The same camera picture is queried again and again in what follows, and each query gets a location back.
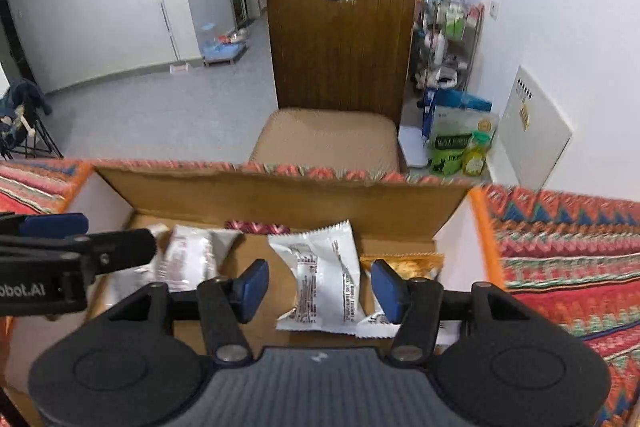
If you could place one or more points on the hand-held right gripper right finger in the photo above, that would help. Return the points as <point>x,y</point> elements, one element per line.
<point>384,289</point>

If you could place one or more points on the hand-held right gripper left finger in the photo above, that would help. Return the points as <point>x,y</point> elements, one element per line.
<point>255,288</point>

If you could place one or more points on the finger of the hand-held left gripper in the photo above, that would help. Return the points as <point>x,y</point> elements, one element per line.
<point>55,224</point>
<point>120,247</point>

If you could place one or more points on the white snack packet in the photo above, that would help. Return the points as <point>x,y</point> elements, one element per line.
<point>320,272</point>
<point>132,284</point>
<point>372,327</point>
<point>192,257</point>

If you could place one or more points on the orange and white cardboard box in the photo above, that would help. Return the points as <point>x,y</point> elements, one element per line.
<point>280,202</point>

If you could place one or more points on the gold snack packet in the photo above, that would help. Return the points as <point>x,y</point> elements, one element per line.
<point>415,264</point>

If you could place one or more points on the dark red patterned snack packet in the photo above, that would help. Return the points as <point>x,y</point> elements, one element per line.
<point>255,227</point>

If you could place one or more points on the folding chair with dark cloth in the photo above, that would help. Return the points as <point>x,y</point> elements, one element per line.
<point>22,107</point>

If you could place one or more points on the white flat board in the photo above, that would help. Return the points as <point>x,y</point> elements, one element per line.
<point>412,147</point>

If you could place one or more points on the yellow-green spray bottle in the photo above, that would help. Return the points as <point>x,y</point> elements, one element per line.
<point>475,157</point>

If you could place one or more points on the green and white bag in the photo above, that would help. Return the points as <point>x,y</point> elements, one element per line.
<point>452,137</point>

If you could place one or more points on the colourful patterned tablecloth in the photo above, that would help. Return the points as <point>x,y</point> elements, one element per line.
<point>555,247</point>

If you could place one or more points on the blue box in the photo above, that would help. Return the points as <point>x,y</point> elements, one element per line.
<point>460,99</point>

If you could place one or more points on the blue pet feeding stand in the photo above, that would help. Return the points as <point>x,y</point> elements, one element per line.
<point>222,54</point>

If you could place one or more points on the white mop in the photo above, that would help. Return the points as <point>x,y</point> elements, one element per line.
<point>167,24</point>

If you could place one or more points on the wooden chair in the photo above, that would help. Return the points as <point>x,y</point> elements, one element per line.
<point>335,57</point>

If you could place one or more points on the white wall switch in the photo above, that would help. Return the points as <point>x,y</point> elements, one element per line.
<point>495,10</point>

